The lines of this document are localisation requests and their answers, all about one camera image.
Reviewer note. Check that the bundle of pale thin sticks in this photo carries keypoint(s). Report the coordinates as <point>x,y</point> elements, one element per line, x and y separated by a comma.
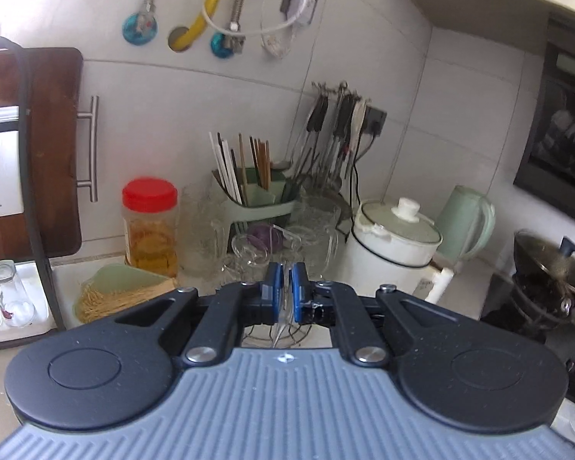
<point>115,304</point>

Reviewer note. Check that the green plastic basket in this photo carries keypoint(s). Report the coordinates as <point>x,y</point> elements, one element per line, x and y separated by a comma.
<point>120,278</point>

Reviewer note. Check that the plastic jar with red lid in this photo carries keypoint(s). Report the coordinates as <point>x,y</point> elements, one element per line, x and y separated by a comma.
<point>148,230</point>

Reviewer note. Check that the tall textured glass pitcher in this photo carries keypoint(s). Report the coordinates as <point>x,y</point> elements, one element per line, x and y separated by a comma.
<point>316,235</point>

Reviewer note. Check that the pot lid with white knob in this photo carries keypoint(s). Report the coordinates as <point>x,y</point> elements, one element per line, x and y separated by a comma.
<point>407,208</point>

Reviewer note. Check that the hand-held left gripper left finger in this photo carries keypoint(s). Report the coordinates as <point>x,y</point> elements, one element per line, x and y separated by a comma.
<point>276,292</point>

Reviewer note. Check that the clear cut glass cup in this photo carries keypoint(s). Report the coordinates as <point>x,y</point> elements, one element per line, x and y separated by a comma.
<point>244,256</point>

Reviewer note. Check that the grey wall cabinet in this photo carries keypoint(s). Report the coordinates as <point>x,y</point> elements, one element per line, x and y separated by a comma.
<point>484,0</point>

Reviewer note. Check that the hanging kitchen tools group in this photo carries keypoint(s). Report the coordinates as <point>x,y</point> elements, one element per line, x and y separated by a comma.
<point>318,115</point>

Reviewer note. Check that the yellow gas pipe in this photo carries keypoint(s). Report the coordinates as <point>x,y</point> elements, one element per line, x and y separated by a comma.
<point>211,0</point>

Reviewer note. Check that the white plug-in charger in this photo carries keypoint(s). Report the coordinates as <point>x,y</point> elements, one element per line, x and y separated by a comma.
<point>301,7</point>

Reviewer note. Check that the textured glass jug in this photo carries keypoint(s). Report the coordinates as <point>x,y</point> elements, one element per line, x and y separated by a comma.
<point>199,235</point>

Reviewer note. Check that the black metal dish rack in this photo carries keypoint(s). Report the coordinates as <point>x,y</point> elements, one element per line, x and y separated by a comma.
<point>30,167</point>

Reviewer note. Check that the white plastic board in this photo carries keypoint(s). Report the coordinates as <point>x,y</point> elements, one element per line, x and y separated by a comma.
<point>2,167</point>

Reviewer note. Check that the black wall socket strip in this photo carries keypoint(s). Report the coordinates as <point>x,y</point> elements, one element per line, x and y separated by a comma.
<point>376,122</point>

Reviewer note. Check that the white drip tray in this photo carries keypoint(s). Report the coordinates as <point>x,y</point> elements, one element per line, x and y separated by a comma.
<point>40,287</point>

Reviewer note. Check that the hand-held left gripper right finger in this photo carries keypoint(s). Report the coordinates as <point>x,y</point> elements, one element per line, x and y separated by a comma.
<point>298,292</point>

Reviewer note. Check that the white electric pot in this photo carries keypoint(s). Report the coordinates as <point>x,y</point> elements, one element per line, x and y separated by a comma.
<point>373,258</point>

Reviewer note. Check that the green utensil caddy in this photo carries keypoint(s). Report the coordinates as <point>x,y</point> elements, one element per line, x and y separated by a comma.
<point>263,213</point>

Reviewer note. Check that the green electric kettle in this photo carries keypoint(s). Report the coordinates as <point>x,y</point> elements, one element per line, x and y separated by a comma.
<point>465,220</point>

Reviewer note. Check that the dark wok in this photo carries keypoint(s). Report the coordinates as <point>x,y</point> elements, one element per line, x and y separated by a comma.
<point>546,287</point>

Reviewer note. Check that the purple glass cup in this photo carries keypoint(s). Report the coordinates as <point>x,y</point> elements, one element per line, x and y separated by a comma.
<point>263,239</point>

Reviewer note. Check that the blue pipe wall flange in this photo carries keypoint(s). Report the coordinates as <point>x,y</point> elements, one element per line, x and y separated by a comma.
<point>220,45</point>
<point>140,28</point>

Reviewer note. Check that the brown wooden cutting board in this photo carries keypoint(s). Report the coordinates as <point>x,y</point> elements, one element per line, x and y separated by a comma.
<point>57,153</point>

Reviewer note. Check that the metal hook rail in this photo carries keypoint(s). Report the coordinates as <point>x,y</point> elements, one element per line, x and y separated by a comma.
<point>340,90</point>

